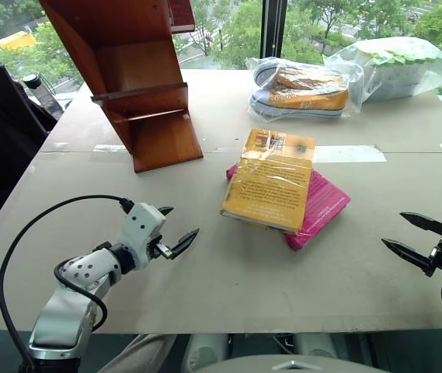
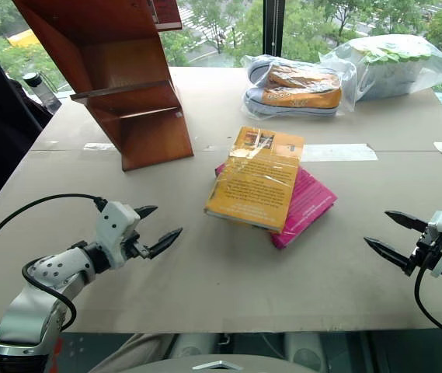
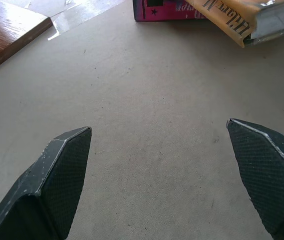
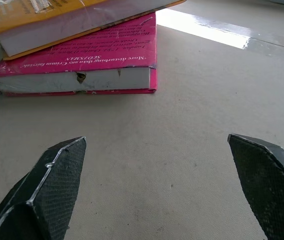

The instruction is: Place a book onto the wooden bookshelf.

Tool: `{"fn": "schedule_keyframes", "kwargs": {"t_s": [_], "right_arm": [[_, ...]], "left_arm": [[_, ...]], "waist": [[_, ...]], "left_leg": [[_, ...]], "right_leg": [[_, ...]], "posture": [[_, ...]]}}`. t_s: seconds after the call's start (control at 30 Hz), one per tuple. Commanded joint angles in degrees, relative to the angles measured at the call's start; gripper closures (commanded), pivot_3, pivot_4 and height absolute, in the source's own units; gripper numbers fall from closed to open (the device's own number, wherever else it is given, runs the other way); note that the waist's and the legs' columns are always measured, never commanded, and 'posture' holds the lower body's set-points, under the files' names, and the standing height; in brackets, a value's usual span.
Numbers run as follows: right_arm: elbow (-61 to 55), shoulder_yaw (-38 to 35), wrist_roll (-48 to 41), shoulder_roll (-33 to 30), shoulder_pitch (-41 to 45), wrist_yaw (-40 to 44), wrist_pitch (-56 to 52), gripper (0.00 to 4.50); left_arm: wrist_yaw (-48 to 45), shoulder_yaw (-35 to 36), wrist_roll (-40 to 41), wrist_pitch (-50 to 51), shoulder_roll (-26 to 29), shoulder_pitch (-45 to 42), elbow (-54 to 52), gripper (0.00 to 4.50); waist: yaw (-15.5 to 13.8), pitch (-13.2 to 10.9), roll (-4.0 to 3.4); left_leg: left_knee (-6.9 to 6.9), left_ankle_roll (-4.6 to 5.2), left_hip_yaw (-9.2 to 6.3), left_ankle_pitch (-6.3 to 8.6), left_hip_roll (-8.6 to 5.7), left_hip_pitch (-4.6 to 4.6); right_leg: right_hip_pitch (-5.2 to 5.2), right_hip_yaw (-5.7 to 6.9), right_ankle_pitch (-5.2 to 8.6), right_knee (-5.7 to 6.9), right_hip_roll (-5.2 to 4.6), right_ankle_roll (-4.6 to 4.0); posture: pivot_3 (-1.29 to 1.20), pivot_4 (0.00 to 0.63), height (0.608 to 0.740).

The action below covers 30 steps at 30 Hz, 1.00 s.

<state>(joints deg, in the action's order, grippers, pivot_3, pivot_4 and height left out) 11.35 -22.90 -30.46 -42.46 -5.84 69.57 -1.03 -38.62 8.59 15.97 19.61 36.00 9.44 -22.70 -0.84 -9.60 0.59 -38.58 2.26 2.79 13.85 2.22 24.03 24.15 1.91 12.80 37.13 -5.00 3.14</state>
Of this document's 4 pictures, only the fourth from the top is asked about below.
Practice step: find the yellow hardcover book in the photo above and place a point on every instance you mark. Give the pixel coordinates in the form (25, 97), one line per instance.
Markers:
(57, 22)

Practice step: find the clear glossy tape strip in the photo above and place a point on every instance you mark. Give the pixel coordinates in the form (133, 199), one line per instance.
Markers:
(201, 27)

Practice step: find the pink hardcover book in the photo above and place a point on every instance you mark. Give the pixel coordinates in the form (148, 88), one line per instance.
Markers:
(86, 67)

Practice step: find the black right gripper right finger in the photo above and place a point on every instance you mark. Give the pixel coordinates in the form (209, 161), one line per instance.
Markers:
(269, 185)

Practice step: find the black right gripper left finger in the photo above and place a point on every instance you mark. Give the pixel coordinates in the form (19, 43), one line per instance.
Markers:
(42, 197)

